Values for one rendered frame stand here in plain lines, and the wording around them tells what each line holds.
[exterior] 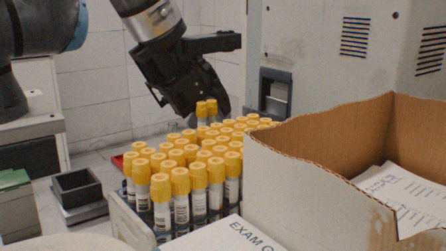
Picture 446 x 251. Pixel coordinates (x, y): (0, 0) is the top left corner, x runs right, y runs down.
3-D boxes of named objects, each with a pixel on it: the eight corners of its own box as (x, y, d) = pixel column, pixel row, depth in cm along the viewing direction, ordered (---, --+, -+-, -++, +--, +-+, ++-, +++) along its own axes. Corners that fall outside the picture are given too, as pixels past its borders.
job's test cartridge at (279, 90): (283, 107, 75) (285, 76, 73) (301, 113, 71) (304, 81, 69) (269, 111, 73) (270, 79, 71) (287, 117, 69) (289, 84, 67)
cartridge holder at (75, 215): (89, 184, 53) (87, 161, 52) (111, 213, 46) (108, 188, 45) (50, 195, 50) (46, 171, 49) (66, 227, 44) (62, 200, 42)
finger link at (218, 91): (212, 113, 62) (188, 71, 56) (219, 105, 62) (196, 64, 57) (229, 120, 58) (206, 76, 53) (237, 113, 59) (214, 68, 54)
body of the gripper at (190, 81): (162, 110, 60) (121, 48, 53) (200, 78, 63) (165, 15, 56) (187, 123, 54) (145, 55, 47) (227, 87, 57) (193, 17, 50)
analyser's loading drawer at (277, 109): (312, 107, 82) (314, 83, 81) (337, 114, 77) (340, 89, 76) (241, 125, 71) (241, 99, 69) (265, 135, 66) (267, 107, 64)
